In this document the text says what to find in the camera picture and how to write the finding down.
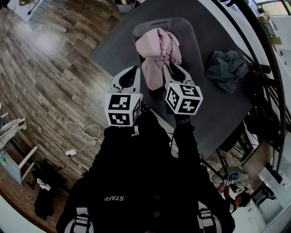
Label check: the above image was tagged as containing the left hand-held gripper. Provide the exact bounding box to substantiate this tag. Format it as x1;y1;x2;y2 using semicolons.
104;66;144;127

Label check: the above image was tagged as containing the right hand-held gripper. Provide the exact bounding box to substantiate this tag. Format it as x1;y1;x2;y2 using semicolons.
162;63;204;116

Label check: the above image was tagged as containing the grey fabric storage bin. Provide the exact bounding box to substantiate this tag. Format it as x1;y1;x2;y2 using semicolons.
132;17;205;109

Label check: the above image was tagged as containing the pink garment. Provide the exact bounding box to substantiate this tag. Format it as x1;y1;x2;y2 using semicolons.
135;27;182;91

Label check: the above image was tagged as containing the grey-green garment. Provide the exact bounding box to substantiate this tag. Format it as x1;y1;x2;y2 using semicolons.
206;50;249;94

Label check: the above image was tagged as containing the person's right forearm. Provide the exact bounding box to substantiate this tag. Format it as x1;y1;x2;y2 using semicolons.
173;113;201;164

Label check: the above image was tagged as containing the person's left forearm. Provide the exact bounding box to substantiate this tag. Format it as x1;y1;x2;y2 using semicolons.
104;125;146;162

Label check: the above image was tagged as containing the dark grey table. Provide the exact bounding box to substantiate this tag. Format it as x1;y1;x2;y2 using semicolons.
92;0;254;157

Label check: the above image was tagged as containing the black garment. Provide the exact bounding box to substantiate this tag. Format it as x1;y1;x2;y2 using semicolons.
242;70;266;107

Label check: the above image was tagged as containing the dark curved railing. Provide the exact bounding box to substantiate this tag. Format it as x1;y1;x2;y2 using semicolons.
227;0;287;173

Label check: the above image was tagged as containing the person's black jacket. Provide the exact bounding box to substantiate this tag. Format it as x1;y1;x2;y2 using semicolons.
55;109;236;233

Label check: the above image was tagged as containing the black chair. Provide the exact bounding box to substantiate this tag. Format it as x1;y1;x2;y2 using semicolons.
218;109;282;164

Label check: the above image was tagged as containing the brown wooden board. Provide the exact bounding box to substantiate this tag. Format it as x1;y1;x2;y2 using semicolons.
242;141;270;176

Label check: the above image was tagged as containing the white stool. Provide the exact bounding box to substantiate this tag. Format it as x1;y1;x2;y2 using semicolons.
0;145;39;186

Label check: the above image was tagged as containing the black bag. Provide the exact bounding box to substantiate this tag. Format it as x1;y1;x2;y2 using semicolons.
34;159;69;220

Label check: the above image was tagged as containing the looped white cable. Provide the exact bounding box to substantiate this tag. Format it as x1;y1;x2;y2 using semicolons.
65;121;102;152

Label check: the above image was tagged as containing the long black floor cable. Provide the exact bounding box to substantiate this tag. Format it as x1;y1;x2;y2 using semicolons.
25;119;90;172

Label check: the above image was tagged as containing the thin black cable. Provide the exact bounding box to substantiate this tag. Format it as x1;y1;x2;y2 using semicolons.
27;0;41;15

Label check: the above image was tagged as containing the white striped shoulder strap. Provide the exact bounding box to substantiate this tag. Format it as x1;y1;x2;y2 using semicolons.
65;207;91;233
196;201;221;233

